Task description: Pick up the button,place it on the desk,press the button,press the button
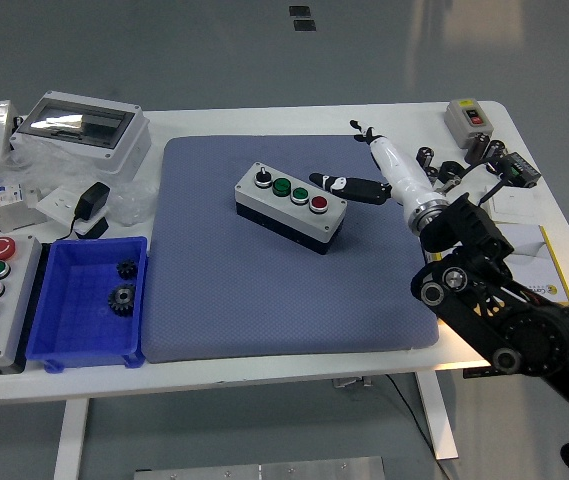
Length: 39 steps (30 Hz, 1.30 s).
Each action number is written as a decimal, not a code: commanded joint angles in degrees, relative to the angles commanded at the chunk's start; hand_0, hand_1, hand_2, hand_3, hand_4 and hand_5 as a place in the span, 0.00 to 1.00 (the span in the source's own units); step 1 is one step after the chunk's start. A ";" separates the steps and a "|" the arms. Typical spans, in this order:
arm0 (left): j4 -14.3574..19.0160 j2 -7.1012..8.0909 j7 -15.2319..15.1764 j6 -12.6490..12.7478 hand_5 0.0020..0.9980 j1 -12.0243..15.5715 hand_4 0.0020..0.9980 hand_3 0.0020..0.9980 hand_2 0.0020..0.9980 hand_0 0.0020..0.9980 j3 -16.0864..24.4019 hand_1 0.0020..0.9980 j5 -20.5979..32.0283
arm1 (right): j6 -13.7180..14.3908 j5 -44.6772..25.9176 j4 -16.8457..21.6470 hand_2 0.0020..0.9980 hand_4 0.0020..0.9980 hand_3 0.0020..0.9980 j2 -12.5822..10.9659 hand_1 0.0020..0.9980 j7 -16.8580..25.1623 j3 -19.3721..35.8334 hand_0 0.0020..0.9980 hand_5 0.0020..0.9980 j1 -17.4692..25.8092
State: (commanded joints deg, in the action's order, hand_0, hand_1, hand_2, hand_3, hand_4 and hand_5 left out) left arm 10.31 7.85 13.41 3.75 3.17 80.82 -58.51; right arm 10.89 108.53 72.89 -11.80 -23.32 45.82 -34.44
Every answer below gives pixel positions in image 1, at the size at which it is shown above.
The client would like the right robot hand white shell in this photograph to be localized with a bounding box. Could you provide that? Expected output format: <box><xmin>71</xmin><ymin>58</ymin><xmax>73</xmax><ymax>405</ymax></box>
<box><xmin>308</xmin><ymin>118</ymin><xmax>439</xmax><ymax>210</ymax></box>

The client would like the grey four-button control box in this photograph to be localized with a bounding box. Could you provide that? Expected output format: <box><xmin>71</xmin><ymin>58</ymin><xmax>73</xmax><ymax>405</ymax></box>
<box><xmin>234</xmin><ymin>161</ymin><xmax>349</xmax><ymax>256</ymax></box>

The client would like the grey five-button control box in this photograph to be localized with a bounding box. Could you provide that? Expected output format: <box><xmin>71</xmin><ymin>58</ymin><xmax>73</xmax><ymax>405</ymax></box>
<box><xmin>0</xmin><ymin>234</ymin><xmax>45</xmax><ymax>376</ymax></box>

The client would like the black hex nut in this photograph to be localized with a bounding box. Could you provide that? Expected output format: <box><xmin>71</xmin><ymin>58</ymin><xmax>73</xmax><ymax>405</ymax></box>
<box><xmin>438</xmin><ymin>160</ymin><xmax>465</xmax><ymax>185</ymax></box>

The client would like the black terminal module green block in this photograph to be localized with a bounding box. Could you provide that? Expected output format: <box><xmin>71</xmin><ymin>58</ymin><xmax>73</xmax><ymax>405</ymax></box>
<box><xmin>486</xmin><ymin>151</ymin><xmax>543</xmax><ymax>190</ymax></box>

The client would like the white yellow cardboard box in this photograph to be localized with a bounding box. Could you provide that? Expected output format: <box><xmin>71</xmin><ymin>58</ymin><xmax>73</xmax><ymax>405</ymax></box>
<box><xmin>423</xmin><ymin>223</ymin><xmax>569</xmax><ymax>306</ymax></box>

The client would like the blue-grey mat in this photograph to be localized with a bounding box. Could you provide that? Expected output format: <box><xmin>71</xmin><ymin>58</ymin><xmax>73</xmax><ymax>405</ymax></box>
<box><xmin>141</xmin><ymin>133</ymin><xmax>441</xmax><ymax>364</ymax></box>

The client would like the white table leg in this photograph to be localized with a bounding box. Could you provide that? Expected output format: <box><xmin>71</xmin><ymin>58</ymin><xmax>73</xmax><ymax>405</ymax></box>
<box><xmin>413</xmin><ymin>369</ymin><xmax>460</xmax><ymax>461</ymax></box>
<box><xmin>53</xmin><ymin>397</ymin><xmax>90</xmax><ymax>480</ymax></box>

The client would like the large black bevel gear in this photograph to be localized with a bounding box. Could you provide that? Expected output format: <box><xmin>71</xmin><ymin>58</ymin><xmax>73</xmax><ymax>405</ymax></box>
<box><xmin>107</xmin><ymin>283</ymin><xmax>138</xmax><ymax>317</ymax></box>

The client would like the black power adapter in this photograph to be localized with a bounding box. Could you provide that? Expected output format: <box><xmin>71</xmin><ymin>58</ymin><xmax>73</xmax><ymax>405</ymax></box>
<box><xmin>57</xmin><ymin>181</ymin><xmax>112</xmax><ymax>241</ymax></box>

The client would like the grey distribution box clear window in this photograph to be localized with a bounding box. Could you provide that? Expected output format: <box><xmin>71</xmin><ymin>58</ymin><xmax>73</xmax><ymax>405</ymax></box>
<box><xmin>9</xmin><ymin>90</ymin><xmax>153</xmax><ymax>175</ymax></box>

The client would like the clear plastic bag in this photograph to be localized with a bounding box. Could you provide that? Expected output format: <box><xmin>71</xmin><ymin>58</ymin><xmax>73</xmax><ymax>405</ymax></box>
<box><xmin>0</xmin><ymin>142</ymin><xmax>160</xmax><ymax>226</ymax></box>

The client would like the blue plastic bin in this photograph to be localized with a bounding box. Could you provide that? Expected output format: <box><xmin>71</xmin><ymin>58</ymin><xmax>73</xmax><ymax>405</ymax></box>
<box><xmin>24</xmin><ymin>235</ymin><xmax>149</xmax><ymax>374</ymax></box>

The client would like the white circuit breaker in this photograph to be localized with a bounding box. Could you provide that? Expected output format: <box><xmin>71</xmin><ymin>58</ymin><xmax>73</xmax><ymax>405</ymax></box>
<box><xmin>0</xmin><ymin>180</ymin><xmax>48</xmax><ymax>234</ymax></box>

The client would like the grey switch box red button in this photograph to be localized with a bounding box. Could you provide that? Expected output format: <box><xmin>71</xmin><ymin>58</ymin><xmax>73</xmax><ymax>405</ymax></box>
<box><xmin>444</xmin><ymin>98</ymin><xmax>495</xmax><ymax>150</ymax></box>

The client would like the white wall switch panel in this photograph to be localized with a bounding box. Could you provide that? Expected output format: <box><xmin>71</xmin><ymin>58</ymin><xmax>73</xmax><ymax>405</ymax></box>
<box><xmin>481</xmin><ymin>185</ymin><xmax>540</xmax><ymax>224</ymax></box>

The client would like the black cable under table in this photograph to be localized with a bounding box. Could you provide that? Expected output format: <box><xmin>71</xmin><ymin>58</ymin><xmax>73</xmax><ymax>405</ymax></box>
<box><xmin>382</xmin><ymin>373</ymin><xmax>439</xmax><ymax>460</ymax></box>

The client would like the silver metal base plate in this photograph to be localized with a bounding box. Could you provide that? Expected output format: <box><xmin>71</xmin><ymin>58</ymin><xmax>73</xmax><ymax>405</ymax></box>
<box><xmin>133</xmin><ymin>456</ymin><xmax>385</xmax><ymax>480</ymax></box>

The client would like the white wall socket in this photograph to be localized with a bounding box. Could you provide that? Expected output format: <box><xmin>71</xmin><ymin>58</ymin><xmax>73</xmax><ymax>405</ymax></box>
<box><xmin>35</xmin><ymin>184</ymin><xmax>108</xmax><ymax>236</ymax></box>

